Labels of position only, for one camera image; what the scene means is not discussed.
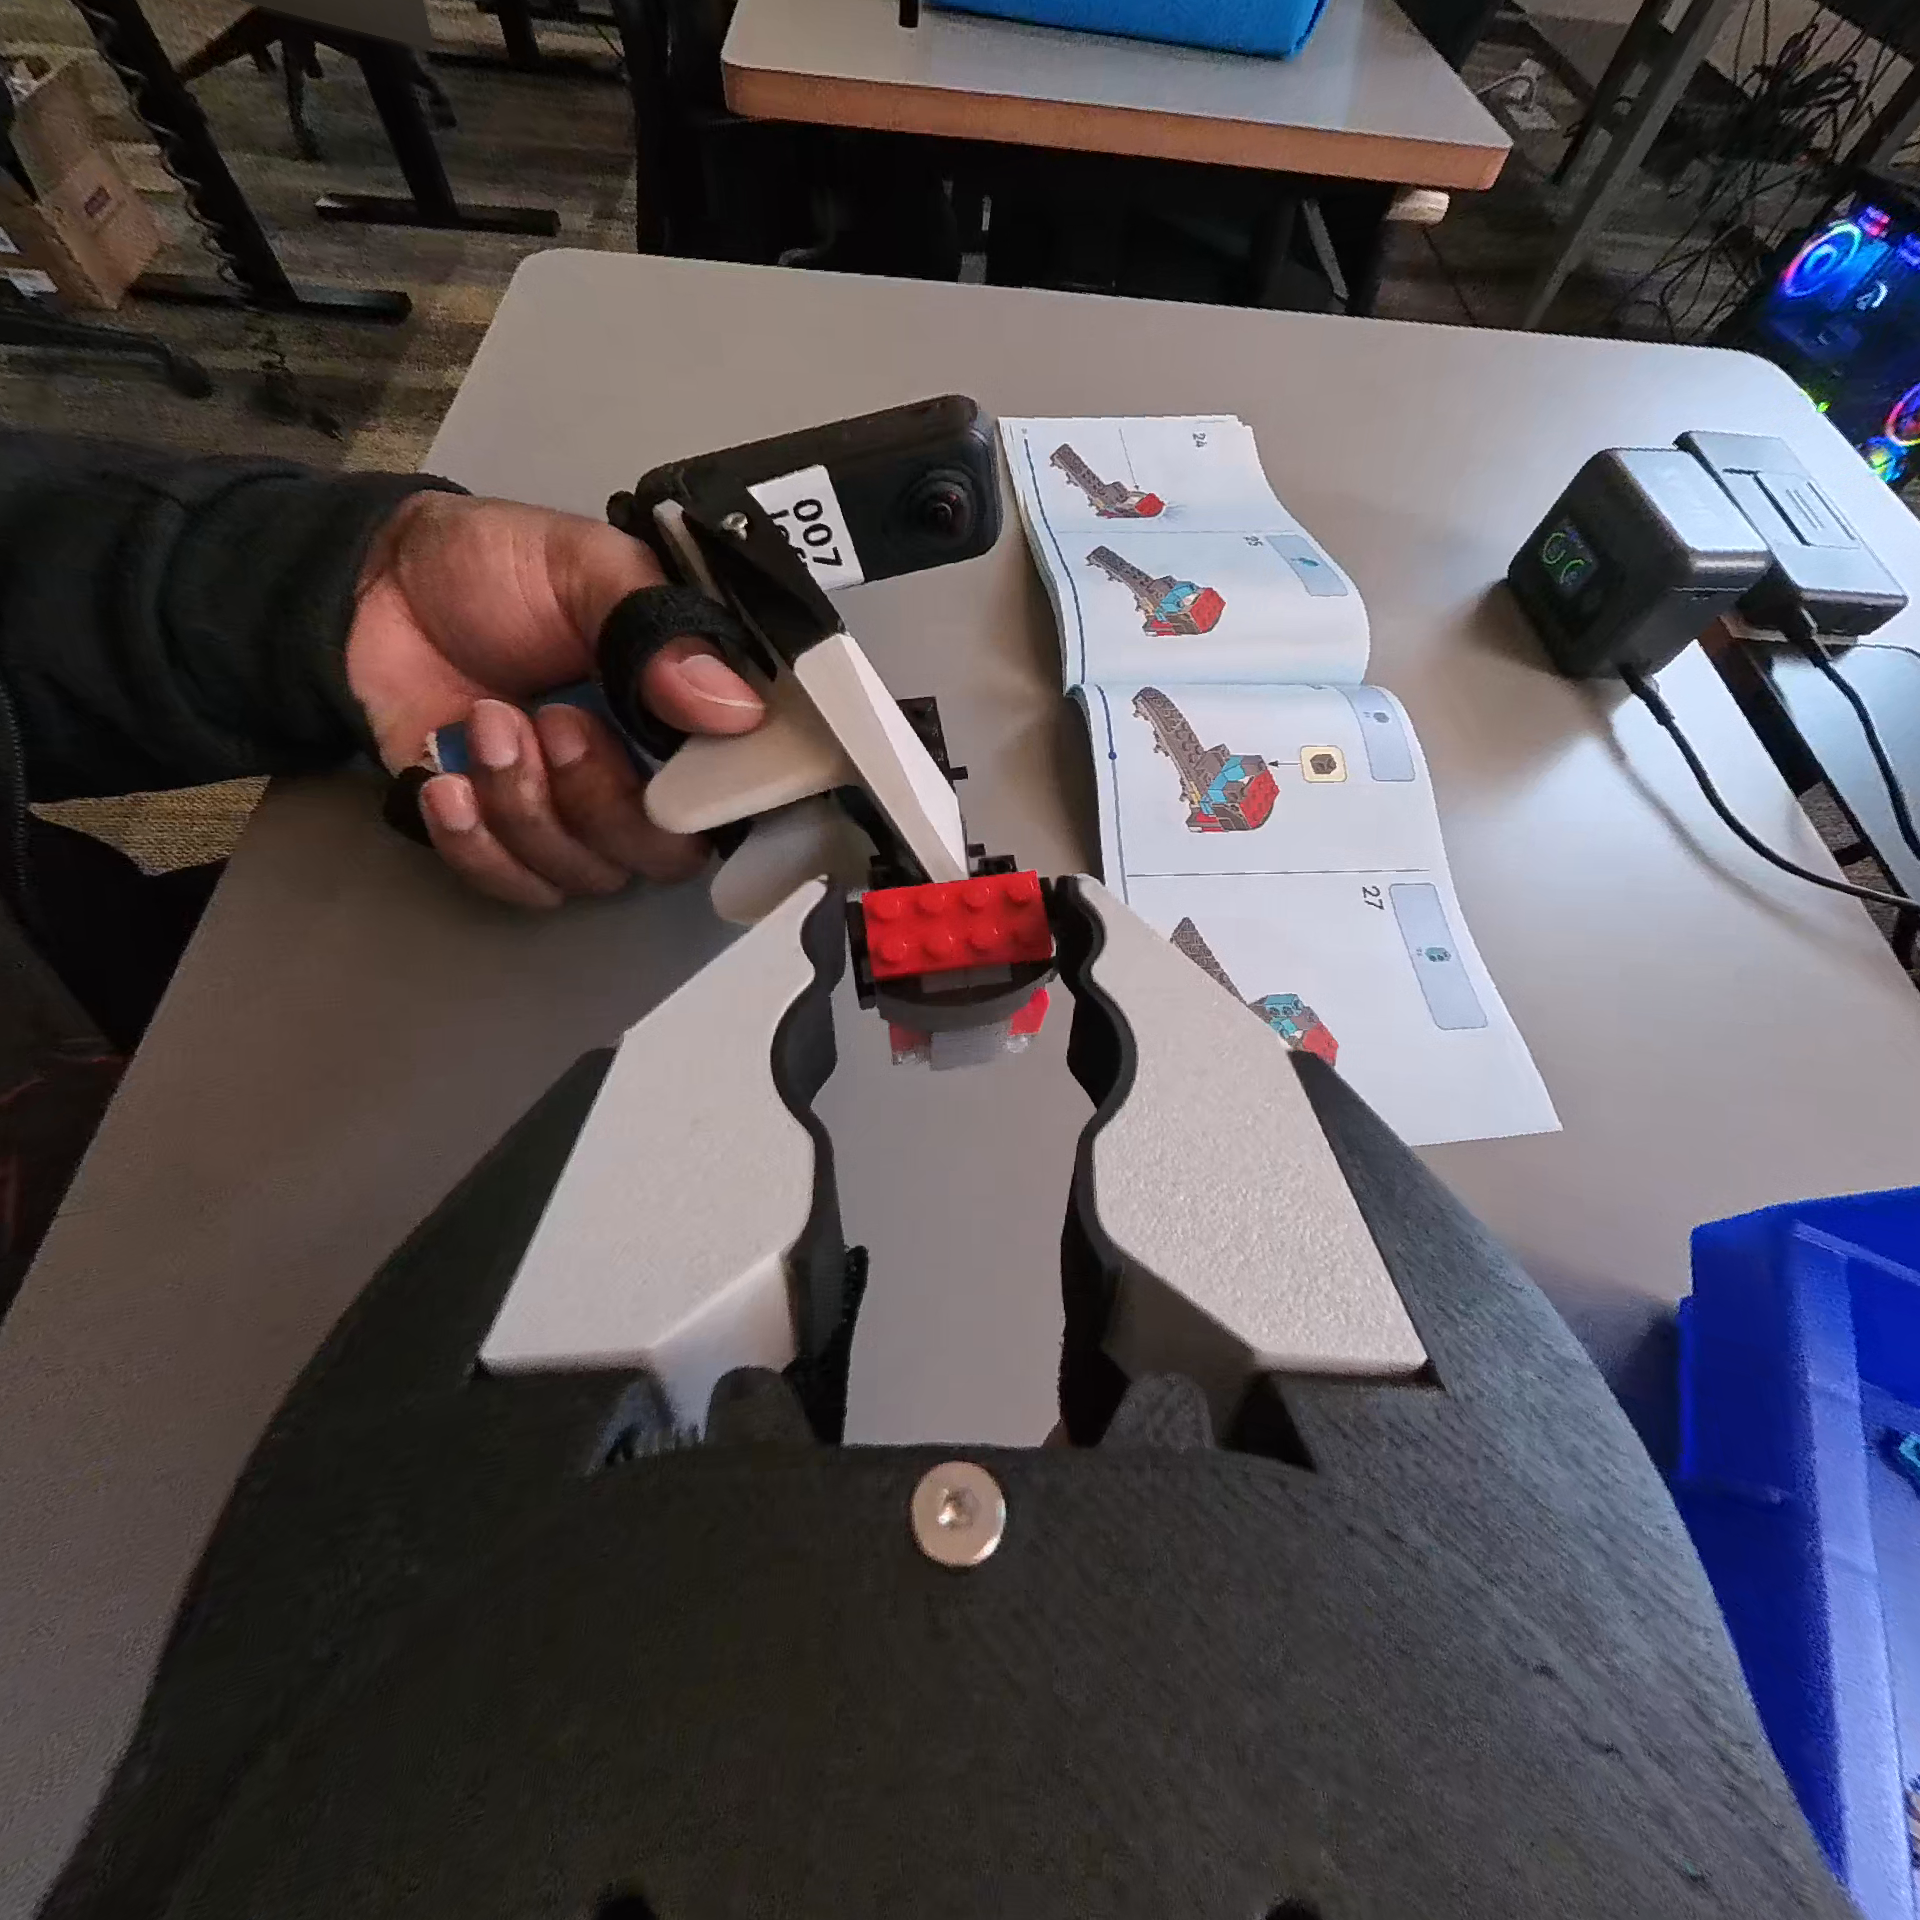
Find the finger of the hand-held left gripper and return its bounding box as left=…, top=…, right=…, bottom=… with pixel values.
left=785, top=627, right=974, bottom=890
left=642, top=732, right=865, bottom=927

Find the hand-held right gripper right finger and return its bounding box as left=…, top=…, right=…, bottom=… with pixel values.
left=1050, top=873, right=1433, bottom=1450

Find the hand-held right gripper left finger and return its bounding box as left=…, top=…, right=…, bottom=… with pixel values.
left=478, top=877, right=874, bottom=1443

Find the long black toy brick assembly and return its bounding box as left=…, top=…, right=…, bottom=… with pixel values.
left=837, top=693, right=1046, bottom=1071

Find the instruction booklet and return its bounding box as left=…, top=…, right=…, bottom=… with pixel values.
left=997, top=412, right=1565, bottom=1153

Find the blue plastic bin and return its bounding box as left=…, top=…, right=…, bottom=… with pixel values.
left=1668, top=1191, right=1920, bottom=1920

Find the person's left forearm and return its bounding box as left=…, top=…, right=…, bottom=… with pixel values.
left=0, top=427, right=470, bottom=805

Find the grey desk wooden edge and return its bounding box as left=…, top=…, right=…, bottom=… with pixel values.
left=719, top=0, right=1514, bottom=195

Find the white adjacent desk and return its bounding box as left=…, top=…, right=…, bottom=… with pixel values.
left=1703, top=613, right=1920, bottom=970

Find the person's left hand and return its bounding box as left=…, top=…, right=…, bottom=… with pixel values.
left=346, top=486, right=775, bottom=913

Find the black office chair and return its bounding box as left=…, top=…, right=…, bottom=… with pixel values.
left=615, top=0, right=969, bottom=278

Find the blue fabric box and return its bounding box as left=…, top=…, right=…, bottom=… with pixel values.
left=922, top=0, right=1335, bottom=61

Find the person's black jacket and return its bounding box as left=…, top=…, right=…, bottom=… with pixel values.
left=0, top=802, right=226, bottom=1321

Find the cardboard box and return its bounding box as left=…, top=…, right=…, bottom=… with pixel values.
left=0, top=57, right=167, bottom=313

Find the small black flat box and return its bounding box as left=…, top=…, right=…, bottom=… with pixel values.
left=1676, top=430, right=1910, bottom=643

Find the lit computer tower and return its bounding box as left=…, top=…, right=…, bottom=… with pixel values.
left=1725, top=169, right=1920, bottom=484

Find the black cabled device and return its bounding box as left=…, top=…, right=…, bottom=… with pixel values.
left=1506, top=447, right=1777, bottom=682

